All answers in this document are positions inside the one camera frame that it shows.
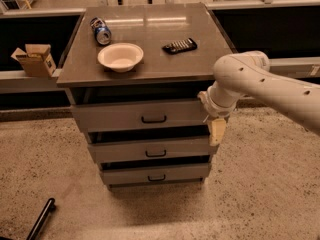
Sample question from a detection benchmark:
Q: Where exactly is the grey top drawer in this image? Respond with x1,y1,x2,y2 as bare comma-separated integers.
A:
71,99,207,132

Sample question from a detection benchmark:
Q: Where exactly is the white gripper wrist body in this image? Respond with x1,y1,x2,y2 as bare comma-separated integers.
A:
197,85,239,118

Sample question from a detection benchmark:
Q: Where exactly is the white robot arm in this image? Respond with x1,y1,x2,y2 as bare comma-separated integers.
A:
198,51,320,147

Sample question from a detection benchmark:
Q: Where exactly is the black bar handle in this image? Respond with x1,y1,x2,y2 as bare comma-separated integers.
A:
26,198,56,240

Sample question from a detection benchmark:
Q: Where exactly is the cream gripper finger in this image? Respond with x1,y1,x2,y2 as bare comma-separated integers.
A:
207,117,227,146

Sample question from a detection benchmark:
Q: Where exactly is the grey middle drawer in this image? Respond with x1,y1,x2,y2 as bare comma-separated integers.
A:
88,136,219,163

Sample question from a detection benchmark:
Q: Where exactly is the white paper bowl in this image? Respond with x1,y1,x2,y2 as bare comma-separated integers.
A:
97,43,144,73

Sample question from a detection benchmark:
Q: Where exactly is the grey drawer cabinet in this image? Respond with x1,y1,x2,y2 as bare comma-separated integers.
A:
57,3,231,189

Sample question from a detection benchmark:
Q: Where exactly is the blue soda can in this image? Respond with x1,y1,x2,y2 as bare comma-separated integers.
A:
90,17,111,45

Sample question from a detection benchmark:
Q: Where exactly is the small cardboard box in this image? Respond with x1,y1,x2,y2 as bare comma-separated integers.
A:
11,44,56,77

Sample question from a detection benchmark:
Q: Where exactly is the grey bottom drawer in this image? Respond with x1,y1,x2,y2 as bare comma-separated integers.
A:
101,163,211,185

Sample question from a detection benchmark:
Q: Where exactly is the black remote control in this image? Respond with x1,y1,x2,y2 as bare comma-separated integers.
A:
162,38,197,55

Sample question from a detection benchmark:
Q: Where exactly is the grey drawer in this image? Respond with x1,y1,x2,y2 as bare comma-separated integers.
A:
71,99,207,132
88,136,219,163
101,163,211,185

